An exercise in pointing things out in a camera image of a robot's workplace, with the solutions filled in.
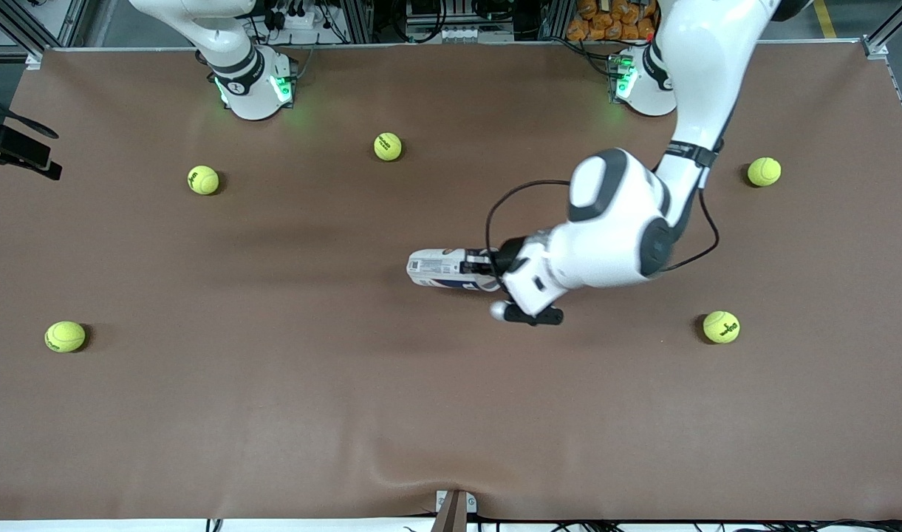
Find white power strip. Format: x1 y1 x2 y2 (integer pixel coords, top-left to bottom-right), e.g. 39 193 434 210
264 0 332 34

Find diagonal aluminium frame profile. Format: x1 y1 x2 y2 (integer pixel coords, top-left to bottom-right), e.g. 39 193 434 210
861 0 902 60
0 0 45 69

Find white terminal strip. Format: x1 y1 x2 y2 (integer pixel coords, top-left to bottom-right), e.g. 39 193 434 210
406 24 514 43

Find brown table cover mat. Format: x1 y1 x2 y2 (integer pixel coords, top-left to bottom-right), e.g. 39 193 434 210
0 43 902 522

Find orange lumpy objects pile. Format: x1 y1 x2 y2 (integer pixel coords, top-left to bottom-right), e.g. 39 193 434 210
567 0 657 42

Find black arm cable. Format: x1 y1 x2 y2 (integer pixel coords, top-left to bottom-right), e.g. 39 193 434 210
486 180 720 293
0 87 60 140

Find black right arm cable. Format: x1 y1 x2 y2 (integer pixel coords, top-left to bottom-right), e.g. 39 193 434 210
0 87 60 140

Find yellow tennis ball Wilson print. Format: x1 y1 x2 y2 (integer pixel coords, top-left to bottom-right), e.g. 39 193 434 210
187 165 221 196

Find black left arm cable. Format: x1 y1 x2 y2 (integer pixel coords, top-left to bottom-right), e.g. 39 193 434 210
486 180 720 293

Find black base cable bundle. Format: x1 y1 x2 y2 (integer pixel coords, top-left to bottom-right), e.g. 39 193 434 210
550 35 614 75

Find yellow tennis ball Head print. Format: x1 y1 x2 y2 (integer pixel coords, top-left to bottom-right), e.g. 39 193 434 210
44 321 86 353

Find white blue tennis ball can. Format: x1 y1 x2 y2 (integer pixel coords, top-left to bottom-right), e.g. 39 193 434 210
407 249 499 293

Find table edge clamp bracket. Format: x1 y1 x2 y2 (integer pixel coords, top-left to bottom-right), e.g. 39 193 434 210
434 489 478 532

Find aluminium frame post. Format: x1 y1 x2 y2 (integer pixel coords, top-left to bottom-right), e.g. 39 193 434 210
344 0 374 44
543 0 573 41

